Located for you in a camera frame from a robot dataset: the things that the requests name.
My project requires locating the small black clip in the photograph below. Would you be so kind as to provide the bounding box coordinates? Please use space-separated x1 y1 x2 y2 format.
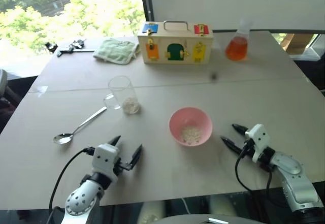
45 41 58 55

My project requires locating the silver metal spoon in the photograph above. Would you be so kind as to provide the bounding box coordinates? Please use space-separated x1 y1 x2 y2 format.
52 106 108 145

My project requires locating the grey chair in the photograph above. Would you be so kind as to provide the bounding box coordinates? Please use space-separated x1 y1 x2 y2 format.
0 68 9 98

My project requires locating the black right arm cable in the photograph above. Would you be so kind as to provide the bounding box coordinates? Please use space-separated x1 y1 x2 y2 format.
235 138 274 192

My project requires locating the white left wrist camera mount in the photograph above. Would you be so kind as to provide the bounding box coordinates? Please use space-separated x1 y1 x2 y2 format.
91 143 120 177

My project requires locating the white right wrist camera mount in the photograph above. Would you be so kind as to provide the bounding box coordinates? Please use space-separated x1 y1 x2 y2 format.
244 123 270 163

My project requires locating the glass flask with orange liquid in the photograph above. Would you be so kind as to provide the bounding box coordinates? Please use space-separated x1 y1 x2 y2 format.
225 18 254 62

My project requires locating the pink bowl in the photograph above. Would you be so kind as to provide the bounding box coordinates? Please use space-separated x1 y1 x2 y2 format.
169 107 213 147

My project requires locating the white board panel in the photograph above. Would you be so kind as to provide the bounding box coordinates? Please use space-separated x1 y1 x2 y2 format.
148 0 325 34

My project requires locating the silver robot torso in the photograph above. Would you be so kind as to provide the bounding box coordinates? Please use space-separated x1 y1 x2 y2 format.
158 213 264 224

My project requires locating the wooden lock box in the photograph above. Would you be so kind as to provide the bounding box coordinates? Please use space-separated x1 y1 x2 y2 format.
137 20 214 66

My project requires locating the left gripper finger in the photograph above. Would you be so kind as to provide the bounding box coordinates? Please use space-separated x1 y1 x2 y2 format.
127 144 143 169
107 135 122 148

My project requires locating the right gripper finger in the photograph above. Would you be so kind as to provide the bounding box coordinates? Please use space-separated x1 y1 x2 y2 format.
220 135 245 156
231 123 249 135

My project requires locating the clear glass cup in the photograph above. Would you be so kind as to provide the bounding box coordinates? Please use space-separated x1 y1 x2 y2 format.
102 75 141 115

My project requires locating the green checked cloth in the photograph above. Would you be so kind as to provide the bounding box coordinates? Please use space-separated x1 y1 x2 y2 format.
92 38 141 66

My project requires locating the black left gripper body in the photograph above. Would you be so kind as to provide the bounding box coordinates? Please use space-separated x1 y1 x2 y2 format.
111 157 136 177

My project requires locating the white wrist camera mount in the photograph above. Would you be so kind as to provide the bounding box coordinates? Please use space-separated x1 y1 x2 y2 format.
244 123 270 163
91 143 120 177

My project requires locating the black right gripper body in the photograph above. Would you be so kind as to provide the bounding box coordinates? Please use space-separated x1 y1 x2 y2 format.
240 138 256 158

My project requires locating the black metal clamp tool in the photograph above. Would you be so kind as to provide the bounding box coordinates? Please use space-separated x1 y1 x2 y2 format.
56 39 95 58

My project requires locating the brown cardboard box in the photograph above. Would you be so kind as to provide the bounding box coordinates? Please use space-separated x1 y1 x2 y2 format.
280 33 318 55

